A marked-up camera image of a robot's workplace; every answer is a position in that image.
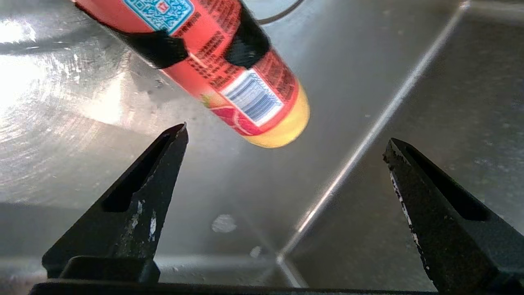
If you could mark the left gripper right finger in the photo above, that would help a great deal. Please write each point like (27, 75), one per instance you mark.
(450, 229)

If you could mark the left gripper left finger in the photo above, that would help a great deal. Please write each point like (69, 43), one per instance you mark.
(131, 221)

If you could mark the orange dish soap bottle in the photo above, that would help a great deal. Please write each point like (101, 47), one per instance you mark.
(213, 53)

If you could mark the stainless steel sink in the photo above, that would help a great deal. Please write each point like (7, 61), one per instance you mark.
(368, 164)

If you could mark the metal sink drain strainer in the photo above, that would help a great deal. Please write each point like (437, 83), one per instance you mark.
(278, 10)

